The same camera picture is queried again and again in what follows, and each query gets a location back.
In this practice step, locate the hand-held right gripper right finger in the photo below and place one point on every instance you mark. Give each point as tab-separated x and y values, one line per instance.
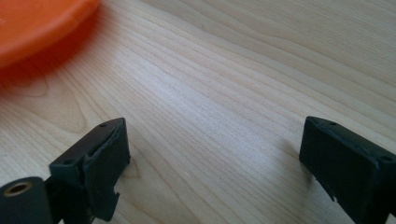
348	168

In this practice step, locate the orange plastic plate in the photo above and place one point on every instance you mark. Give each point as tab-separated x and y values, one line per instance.
34	26

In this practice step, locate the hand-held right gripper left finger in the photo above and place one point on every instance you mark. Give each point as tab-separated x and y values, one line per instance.
93	165

